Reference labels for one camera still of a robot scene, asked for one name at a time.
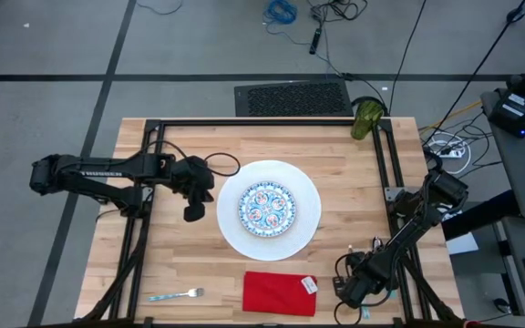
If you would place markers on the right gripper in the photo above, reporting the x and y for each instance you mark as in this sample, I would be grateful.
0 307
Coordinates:
369 275

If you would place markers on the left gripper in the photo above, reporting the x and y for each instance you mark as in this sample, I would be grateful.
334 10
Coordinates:
194 177

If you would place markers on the large white plate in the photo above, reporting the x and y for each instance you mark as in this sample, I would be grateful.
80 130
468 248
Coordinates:
230 223

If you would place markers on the blue orange patterned plate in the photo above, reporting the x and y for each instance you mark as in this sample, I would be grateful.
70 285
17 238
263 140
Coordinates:
267 209

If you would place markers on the red cloth napkin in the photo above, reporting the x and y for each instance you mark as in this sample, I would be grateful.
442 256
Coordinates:
274 294

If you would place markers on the green glass cup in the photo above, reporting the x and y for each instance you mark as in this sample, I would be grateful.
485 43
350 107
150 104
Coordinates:
365 120

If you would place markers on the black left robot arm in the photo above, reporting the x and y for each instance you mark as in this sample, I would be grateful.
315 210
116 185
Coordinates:
85 172

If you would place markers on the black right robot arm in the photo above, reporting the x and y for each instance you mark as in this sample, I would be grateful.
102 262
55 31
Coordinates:
445 187

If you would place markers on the white paper sheet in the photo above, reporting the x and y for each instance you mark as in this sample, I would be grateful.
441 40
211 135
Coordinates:
463 243

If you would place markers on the black floor vent grate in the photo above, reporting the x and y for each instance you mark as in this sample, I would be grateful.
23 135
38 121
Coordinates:
294 98

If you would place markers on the black computer mouse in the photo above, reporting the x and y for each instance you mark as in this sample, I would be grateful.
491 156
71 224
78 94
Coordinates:
502 306

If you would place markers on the white power strip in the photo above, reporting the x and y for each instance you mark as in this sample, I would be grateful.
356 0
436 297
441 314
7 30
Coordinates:
447 152

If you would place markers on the black power adapter stick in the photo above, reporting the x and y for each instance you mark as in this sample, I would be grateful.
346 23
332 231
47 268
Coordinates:
315 42

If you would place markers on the black device blue light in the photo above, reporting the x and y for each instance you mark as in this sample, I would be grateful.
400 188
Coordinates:
513 111

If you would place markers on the black aluminium table frame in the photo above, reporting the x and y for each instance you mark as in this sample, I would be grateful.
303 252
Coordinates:
262 122

